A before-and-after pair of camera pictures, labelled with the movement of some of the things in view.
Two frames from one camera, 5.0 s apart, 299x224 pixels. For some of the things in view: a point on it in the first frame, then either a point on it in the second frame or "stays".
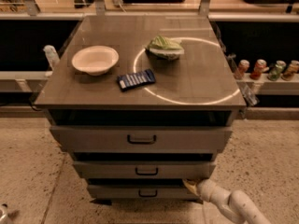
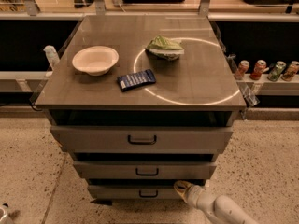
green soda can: [276, 69] stays
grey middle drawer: [145, 169] stays
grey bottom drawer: [141, 192] stays
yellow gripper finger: [193, 189] -> [181, 187]
